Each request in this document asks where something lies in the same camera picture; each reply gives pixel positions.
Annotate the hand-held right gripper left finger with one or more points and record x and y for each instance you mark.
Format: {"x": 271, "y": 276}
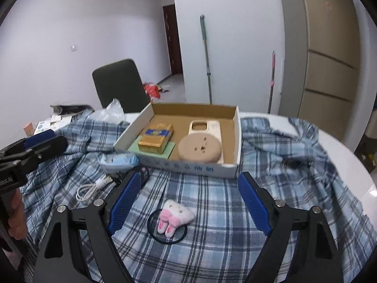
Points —
{"x": 123, "y": 203}

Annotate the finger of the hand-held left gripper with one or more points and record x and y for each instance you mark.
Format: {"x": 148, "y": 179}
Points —
{"x": 41, "y": 137}
{"x": 50, "y": 149}

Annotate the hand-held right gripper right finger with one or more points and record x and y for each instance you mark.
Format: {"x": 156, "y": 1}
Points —
{"x": 254, "y": 203}

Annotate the pink and white plush bunny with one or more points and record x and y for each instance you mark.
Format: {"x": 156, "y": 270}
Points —
{"x": 176, "y": 212}

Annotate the green snap pouch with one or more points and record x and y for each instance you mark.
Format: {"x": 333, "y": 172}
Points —
{"x": 169, "y": 151}

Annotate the gold and blue cigarette pack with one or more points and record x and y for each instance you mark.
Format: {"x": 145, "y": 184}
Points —
{"x": 156, "y": 138}

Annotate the round beige disc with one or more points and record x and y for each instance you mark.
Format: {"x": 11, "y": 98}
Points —
{"x": 197, "y": 149}

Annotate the beige phone case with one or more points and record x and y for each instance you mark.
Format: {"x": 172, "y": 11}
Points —
{"x": 213, "y": 129}

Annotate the cardboard box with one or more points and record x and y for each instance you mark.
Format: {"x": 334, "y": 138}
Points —
{"x": 176, "y": 115}

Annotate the person's left hand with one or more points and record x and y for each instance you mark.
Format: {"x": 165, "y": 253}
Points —
{"x": 18, "y": 221}

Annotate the white tissue box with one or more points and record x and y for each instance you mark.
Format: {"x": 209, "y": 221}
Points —
{"x": 44, "y": 126}

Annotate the small orange box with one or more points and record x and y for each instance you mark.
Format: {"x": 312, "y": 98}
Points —
{"x": 29, "y": 129}

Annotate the blue face mask pack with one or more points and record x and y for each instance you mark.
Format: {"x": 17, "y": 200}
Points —
{"x": 117, "y": 162}

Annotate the blue plaid shirt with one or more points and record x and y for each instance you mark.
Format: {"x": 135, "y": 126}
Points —
{"x": 212, "y": 212}

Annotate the clear plastic bag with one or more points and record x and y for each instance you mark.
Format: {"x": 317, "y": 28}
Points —
{"x": 113, "y": 110}

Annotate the dark grey chair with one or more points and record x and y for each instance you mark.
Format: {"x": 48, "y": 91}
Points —
{"x": 117, "y": 85}

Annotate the red trash wrapper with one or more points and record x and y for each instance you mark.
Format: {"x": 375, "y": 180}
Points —
{"x": 153, "y": 90}

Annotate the dark wooden door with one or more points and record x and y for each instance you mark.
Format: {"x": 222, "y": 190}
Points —
{"x": 173, "y": 41}

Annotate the gold refrigerator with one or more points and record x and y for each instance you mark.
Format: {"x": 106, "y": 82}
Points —
{"x": 324, "y": 35}

